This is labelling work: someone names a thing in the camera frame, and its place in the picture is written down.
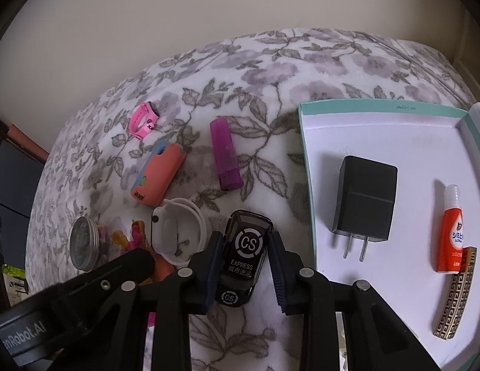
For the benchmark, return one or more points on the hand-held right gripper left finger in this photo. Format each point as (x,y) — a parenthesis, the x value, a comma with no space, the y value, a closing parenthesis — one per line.
(214,270)

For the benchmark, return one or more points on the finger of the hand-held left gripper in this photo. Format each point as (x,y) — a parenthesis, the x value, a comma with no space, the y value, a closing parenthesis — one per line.
(120,270)

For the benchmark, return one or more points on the black plug adapter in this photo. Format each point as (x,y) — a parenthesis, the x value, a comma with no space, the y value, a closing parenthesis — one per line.
(363,201)

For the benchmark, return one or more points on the green black printed box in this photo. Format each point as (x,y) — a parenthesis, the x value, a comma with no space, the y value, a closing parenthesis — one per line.
(15,284)

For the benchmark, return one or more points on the gold patterned hair clip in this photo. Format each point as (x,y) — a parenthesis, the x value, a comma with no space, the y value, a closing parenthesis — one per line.
(454,301)

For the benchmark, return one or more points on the teal cardboard tray box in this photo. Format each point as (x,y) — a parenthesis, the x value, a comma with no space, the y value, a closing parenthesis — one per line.
(398,143)

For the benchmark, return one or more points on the black toy car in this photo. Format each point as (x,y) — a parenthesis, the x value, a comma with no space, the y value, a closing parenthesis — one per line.
(243,247)

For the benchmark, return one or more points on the pink smart watch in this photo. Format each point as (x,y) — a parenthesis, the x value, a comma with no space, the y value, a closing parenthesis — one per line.
(139,123)

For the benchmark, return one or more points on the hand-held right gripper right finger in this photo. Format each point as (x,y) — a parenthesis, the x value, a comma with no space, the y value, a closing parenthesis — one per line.
(278,278)

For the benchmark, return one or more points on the small orange bottle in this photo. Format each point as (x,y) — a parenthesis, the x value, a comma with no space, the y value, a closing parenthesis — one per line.
(450,239)

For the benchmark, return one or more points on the orange edged dark board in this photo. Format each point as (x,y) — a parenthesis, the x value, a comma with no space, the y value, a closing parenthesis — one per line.
(27,143)

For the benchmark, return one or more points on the purple lighter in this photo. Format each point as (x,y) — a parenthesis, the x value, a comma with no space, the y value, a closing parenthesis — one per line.
(224,154)

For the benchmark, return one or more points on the orange and blue case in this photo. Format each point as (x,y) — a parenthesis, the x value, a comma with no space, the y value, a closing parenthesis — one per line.
(158,174)

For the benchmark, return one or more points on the pink plastic toy figure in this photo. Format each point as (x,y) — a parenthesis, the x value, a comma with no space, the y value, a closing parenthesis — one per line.
(137,234)

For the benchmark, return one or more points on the round metal tin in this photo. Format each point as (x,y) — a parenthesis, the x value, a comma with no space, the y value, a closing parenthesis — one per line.
(85,239)

